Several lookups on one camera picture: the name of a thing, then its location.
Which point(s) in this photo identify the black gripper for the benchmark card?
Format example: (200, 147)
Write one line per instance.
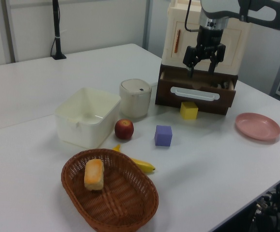
(210, 41)

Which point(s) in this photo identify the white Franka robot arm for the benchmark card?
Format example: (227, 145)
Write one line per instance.
(258, 9)

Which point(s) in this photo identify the cream toaster oven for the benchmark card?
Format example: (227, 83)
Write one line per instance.
(236, 43)

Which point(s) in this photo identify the yellow foam cube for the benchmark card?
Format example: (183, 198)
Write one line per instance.
(188, 110)

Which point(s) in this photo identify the cream lidded trash can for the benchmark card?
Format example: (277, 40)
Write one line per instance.
(135, 99)

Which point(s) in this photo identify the pink plastic plate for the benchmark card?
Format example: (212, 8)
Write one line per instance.
(257, 125)

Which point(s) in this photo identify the purple foam cube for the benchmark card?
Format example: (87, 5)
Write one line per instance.
(163, 135)

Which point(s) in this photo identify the red apple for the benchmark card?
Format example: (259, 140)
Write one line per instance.
(124, 129)

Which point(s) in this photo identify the yellow banana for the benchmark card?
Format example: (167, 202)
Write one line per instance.
(144, 165)

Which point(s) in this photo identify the white square plastic tub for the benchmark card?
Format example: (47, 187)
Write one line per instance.
(86, 120)

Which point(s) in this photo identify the toasted bread loaf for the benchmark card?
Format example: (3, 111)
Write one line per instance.
(94, 174)

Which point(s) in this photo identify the brown wicker basket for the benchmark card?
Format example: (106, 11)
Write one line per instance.
(120, 200)

